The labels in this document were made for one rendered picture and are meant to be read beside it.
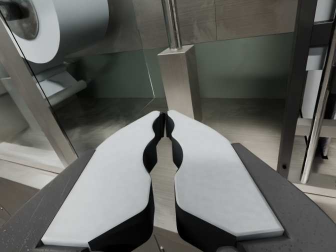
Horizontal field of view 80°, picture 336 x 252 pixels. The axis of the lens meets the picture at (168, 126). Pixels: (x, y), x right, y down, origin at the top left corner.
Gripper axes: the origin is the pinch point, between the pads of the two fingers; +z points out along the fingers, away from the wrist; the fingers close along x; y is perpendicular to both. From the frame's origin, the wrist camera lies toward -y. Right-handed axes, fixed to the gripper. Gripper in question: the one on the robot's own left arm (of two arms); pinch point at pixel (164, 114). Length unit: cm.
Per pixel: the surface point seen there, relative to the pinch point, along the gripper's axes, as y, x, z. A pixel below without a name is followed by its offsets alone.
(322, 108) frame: 10.2, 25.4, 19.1
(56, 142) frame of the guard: 25, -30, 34
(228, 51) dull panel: 11, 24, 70
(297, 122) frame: 14.3, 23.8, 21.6
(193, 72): 13, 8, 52
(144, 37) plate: 6, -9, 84
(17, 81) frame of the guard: 7.7, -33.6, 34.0
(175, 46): 5, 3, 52
